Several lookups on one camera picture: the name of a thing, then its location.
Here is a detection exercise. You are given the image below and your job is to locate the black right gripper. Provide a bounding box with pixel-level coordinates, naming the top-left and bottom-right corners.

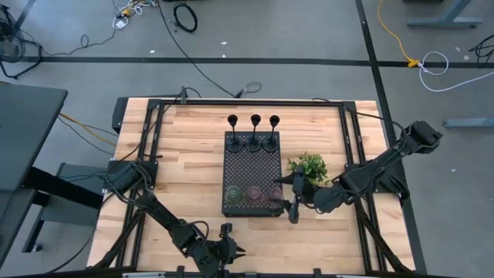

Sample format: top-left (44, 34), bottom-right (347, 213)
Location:
top-left (268, 172), bottom-right (325, 225)

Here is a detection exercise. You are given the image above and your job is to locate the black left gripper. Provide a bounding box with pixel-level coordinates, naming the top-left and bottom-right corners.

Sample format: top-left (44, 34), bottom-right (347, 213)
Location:
top-left (198, 237), bottom-right (247, 273)

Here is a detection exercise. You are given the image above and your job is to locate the purple ribbed glass candle holder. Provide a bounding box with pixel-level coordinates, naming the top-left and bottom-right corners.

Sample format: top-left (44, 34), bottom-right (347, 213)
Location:
top-left (266, 185), bottom-right (286, 208)

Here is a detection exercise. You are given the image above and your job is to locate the ribbed clear glass vase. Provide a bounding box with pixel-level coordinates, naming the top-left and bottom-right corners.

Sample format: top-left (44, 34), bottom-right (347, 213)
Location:
top-left (224, 185), bottom-right (245, 206)

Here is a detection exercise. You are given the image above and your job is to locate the pink ribbed glass candle holder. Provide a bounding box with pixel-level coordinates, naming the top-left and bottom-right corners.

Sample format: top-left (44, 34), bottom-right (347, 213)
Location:
top-left (245, 185), bottom-right (266, 206)

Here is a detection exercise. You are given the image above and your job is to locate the green artificial potted plant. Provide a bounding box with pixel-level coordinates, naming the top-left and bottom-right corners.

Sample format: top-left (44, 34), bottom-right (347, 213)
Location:
top-left (286, 151), bottom-right (331, 187)

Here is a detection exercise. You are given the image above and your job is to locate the black perforated metal tray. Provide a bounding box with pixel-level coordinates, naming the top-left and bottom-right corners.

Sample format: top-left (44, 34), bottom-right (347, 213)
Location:
top-left (222, 131), bottom-right (285, 218)

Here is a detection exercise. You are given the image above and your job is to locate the tall black candlestick holder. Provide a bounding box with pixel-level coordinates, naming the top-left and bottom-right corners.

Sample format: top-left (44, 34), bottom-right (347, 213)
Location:
top-left (226, 114), bottom-right (245, 153)
top-left (244, 114), bottom-right (263, 153)
top-left (262, 114), bottom-right (281, 153)

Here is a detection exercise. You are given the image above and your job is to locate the black desk base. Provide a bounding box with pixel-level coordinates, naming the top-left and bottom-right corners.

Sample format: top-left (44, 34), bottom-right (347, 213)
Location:
top-left (22, 161), bottom-right (106, 254)

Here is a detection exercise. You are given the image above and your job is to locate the grey-legged workbench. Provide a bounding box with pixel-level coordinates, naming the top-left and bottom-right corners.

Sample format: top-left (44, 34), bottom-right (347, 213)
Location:
top-left (407, 0), bottom-right (483, 29)

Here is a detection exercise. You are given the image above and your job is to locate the black desk top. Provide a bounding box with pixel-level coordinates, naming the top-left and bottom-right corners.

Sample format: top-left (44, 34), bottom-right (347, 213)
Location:
top-left (0, 83), bottom-right (69, 267)

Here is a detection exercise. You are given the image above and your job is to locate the black aluminium table frame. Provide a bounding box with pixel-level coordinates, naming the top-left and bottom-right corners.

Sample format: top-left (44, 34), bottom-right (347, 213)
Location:
top-left (92, 98), bottom-right (416, 278)

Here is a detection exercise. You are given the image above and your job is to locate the grey looped cable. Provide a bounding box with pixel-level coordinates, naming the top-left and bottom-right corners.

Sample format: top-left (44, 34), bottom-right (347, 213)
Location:
top-left (234, 80), bottom-right (263, 99)

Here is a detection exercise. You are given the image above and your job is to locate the long black floor cable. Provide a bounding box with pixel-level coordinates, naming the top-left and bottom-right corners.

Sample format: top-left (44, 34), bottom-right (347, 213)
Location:
top-left (155, 0), bottom-right (237, 98)

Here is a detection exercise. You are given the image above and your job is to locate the white looped cable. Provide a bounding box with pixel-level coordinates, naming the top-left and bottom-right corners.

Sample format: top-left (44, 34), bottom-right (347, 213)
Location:
top-left (418, 51), bottom-right (494, 93)

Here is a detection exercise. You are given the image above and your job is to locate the yellow extension cable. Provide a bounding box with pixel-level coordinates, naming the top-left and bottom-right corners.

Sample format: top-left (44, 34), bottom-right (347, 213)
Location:
top-left (377, 0), bottom-right (421, 69)

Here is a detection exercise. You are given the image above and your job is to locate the orange yellow cable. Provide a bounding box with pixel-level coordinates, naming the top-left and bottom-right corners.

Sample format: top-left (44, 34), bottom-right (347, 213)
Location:
top-left (57, 111), bottom-right (119, 148)

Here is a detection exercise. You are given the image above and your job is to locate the coiled black cable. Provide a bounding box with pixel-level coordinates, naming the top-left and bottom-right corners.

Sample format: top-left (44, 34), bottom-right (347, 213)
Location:
top-left (172, 2), bottom-right (199, 34)

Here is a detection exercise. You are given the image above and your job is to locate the white cable bundle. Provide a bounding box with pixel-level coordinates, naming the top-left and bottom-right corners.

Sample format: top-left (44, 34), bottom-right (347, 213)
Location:
top-left (111, 0), bottom-right (156, 30)

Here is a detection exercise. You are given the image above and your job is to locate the black cable bundle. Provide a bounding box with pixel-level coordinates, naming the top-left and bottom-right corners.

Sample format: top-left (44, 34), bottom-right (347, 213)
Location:
top-left (468, 33), bottom-right (494, 63)

